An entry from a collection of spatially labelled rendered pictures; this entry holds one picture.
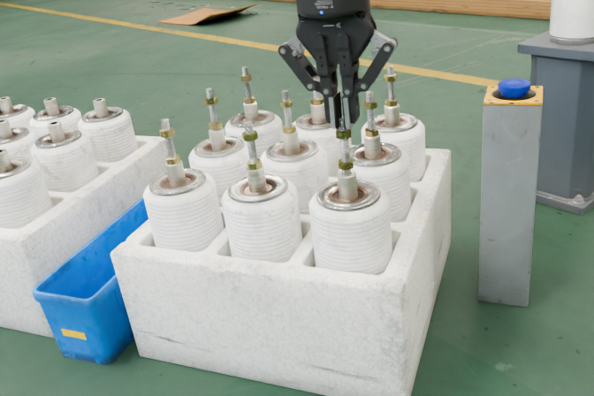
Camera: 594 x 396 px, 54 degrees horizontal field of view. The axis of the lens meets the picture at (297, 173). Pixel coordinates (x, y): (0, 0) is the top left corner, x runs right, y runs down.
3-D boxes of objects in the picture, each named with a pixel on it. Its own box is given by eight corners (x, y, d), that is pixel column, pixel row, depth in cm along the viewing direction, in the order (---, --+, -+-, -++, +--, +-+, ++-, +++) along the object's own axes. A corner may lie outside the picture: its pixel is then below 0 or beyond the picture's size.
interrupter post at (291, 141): (285, 150, 84) (282, 129, 83) (301, 149, 84) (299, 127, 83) (283, 156, 82) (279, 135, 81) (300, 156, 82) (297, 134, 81)
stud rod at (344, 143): (351, 181, 68) (346, 119, 64) (342, 181, 68) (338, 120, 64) (351, 177, 68) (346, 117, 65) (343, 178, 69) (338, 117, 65)
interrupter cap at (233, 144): (211, 164, 83) (211, 159, 82) (185, 151, 88) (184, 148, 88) (255, 147, 87) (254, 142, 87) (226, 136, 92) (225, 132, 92)
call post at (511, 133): (482, 274, 93) (487, 87, 80) (529, 279, 91) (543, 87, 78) (477, 301, 88) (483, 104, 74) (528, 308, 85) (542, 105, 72)
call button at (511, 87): (498, 92, 79) (498, 77, 78) (530, 92, 77) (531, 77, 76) (496, 102, 75) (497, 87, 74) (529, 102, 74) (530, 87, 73)
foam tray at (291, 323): (251, 222, 117) (238, 139, 109) (451, 242, 103) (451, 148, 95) (138, 357, 85) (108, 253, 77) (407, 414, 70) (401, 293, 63)
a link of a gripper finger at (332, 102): (339, 91, 65) (342, 123, 66) (334, 91, 65) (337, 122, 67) (334, 97, 63) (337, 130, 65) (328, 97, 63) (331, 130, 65)
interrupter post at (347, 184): (352, 204, 68) (350, 178, 66) (334, 201, 69) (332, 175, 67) (362, 195, 69) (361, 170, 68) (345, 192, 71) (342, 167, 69)
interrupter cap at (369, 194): (361, 219, 64) (361, 213, 64) (304, 206, 68) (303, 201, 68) (392, 189, 70) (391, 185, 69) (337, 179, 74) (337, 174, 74)
